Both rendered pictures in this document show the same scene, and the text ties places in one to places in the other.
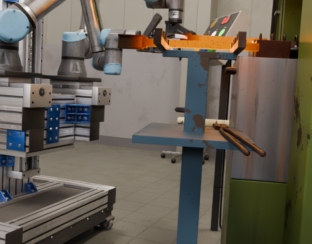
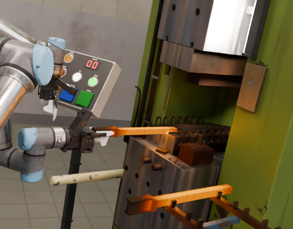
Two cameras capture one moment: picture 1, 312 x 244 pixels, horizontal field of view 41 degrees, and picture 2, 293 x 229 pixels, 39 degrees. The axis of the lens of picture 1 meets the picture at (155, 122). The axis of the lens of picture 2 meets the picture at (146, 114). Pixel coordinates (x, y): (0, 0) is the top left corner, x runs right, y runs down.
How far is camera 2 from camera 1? 1.30 m
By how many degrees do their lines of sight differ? 46
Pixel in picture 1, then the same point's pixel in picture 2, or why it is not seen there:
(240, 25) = (113, 77)
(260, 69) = (195, 178)
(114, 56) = (41, 163)
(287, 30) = (171, 101)
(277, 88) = not seen: hidden behind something
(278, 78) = (206, 182)
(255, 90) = not seen: hidden behind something
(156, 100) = not seen: outside the picture
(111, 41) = (39, 147)
